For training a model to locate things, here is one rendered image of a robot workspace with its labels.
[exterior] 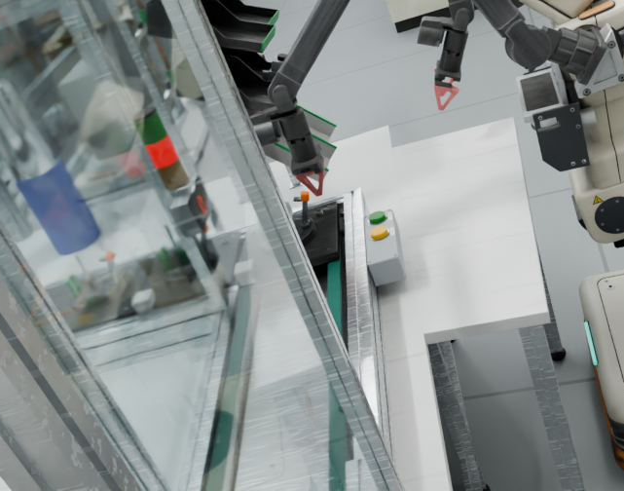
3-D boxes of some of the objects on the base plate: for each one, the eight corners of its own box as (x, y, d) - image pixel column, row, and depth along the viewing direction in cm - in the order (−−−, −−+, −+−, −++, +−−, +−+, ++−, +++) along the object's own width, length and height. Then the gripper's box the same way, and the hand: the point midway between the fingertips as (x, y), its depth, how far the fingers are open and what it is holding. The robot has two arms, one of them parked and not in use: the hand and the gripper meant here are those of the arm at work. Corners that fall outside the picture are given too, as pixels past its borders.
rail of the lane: (372, 220, 198) (359, 184, 193) (399, 497, 121) (379, 449, 116) (351, 227, 199) (338, 191, 194) (365, 505, 122) (344, 457, 117)
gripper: (312, 138, 163) (334, 202, 170) (312, 121, 172) (333, 181, 179) (281, 147, 164) (304, 209, 171) (283, 130, 173) (305, 189, 180)
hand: (317, 192), depth 175 cm, fingers closed
